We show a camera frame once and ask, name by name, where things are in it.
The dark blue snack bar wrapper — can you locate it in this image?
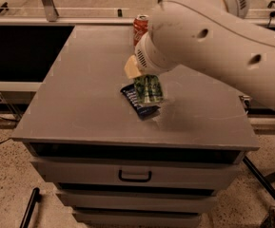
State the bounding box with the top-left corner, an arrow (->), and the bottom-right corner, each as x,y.
120,84 -> 160,120

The black drawer handle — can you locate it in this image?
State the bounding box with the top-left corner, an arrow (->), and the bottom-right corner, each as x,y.
118,170 -> 152,183

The red cola can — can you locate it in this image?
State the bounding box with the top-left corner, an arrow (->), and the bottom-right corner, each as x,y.
133,14 -> 148,46

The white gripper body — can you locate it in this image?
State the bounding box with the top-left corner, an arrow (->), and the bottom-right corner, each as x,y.
135,32 -> 175,75

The green soda can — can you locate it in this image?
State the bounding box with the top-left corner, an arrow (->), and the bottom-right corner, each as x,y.
133,75 -> 164,105

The black floor bar right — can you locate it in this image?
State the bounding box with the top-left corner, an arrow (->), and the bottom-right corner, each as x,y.
243,157 -> 275,200

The black floor bar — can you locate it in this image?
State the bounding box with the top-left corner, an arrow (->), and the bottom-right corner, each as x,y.
243,157 -> 275,200
19,187 -> 41,228

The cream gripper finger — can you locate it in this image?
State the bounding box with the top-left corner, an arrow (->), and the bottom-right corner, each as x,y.
124,55 -> 142,79

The grey drawer cabinet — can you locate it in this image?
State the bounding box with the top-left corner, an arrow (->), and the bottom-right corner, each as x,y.
13,26 -> 259,228

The black floor bar left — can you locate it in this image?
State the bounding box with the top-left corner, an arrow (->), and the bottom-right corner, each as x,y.
19,187 -> 41,228

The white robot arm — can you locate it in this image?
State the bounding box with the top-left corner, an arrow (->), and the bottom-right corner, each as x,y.
125,0 -> 275,111

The metal railing post left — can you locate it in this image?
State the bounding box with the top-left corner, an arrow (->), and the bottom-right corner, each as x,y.
41,0 -> 59,22

